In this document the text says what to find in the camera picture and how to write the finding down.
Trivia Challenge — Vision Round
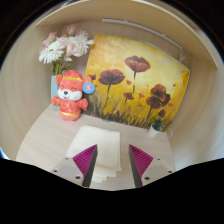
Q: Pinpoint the white light bar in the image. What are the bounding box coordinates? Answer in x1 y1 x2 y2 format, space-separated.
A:
101 18 184 52

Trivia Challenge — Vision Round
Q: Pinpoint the small potted plant white pot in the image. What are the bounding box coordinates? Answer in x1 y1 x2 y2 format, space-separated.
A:
147 116 165 139

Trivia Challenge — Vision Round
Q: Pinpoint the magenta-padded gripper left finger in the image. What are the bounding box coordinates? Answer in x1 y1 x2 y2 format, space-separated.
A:
50 144 99 188

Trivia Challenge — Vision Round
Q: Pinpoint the pink and white flower bouquet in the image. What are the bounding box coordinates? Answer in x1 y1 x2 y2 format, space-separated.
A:
38 24 95 77

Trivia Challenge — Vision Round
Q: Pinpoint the cream towel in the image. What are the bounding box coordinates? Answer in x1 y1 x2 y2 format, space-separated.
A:
65 125 122 184

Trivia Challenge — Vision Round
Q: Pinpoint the teal vase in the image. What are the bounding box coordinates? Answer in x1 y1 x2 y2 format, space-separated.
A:
50 74 61 111

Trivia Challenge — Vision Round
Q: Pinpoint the yellow poppy painting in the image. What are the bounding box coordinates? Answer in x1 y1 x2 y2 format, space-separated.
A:
83 34 191 132

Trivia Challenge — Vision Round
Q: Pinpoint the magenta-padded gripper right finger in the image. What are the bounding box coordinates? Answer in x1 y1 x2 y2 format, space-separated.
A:
128 144 176 188

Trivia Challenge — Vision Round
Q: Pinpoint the red plush mouse toy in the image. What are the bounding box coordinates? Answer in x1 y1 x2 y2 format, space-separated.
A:
50 69 96 122

